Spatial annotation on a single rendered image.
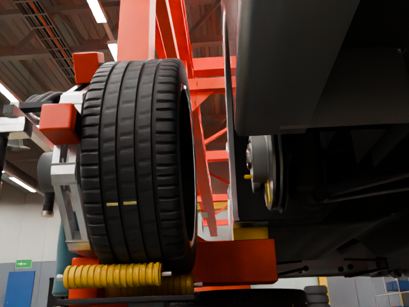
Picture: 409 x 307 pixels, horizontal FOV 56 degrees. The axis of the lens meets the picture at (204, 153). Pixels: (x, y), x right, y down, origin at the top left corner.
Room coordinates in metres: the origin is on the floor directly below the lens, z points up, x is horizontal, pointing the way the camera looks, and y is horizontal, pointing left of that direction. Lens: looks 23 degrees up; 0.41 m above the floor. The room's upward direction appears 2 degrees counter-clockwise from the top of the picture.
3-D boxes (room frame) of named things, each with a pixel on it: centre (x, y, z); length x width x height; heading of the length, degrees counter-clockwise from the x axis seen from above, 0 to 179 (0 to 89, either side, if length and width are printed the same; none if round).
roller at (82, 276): (1.03, 0.24, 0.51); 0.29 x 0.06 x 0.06; 87
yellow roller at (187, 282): (1.15, 0.17, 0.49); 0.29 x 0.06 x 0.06; 87
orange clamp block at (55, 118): (0.84, 0.34, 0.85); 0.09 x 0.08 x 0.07; 177
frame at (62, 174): (1.15, 0.34, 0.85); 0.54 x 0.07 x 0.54; 177
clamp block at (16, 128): (0.99, 0.55, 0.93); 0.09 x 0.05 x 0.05; 87
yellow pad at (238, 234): (1.61, -0.18, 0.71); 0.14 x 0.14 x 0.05; 87
